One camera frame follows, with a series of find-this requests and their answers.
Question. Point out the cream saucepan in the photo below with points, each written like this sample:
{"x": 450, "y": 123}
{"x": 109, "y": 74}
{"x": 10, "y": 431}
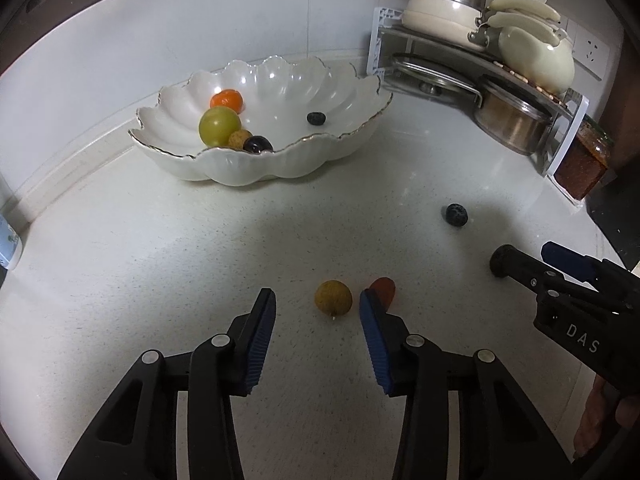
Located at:
{"x": 435, "y": 17}

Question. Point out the white pump bottle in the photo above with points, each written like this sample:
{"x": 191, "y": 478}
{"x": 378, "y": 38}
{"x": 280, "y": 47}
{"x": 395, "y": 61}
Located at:
{"x": 9, "y": 245}

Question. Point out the person's right hand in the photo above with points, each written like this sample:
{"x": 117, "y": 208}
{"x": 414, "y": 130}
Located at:
{"x": 592, "y": 415}

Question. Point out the orange tangerine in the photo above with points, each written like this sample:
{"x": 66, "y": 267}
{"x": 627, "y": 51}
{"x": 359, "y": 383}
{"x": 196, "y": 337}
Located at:
{"x": 227, "y": 99}

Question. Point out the blueberry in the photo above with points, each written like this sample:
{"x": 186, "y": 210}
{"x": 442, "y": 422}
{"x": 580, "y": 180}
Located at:
{"x": 316, "y": 118}
{"x": 456, "y": 215}

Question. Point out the white corner shelf rack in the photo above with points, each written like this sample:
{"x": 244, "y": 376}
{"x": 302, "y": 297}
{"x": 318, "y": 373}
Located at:
{"x": 380, "y": 35}

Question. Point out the stainless steel pot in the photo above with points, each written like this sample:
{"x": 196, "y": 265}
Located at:
{"x": 510, "y": 120}

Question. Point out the brown cutting board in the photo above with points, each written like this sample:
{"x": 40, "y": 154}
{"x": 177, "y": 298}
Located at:
{"x": 627, "y": 110}

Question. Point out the brown longan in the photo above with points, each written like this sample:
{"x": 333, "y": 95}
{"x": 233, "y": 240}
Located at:
{"x": 240, "y": 139}
{"x": 332, "y": 297}

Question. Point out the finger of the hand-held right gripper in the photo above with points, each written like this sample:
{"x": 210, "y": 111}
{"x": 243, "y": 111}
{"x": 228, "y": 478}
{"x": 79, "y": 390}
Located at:
{"x": 570, "y": 260}
{"x": 520, "y": 265}

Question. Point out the cream ceramic pot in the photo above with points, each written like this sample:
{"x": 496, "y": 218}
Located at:
{"x": 535, "y": 55}

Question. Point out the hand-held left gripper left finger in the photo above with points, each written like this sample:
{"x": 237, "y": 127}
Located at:
{"x": 257, "y": 345}

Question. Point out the beaded trivet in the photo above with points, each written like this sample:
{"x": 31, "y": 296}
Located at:
{"x": 537, "y": 90}

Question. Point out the glass sauce jar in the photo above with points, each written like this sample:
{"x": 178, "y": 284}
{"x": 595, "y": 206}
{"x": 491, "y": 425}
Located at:
{"x": 582, "y": 160}

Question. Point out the white wall socket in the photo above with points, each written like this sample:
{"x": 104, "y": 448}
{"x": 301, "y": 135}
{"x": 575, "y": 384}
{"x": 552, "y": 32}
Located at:
{"x": 565, "y": 22}
{"x": 592, "y": 50}

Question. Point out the red cherry tomato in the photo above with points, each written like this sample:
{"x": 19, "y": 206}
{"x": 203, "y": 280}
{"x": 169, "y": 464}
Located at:
{"x": 385, "y": 290}

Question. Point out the steel pan lid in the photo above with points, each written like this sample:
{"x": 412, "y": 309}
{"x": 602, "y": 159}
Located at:
{"x": 430, "y": 77}

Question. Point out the white scalloped bowl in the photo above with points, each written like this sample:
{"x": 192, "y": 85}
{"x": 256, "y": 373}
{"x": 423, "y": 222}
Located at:
{"x": 280, "y": 110}

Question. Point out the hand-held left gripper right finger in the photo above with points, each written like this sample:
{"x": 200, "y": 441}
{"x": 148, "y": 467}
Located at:
{"x": 376, "y": 345}

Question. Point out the dark grape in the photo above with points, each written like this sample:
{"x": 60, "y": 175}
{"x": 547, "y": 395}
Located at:
{"x": 257, "y": 144}

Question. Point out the green plum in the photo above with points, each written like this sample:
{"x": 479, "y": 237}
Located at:
{"x": 219, "y": 126}

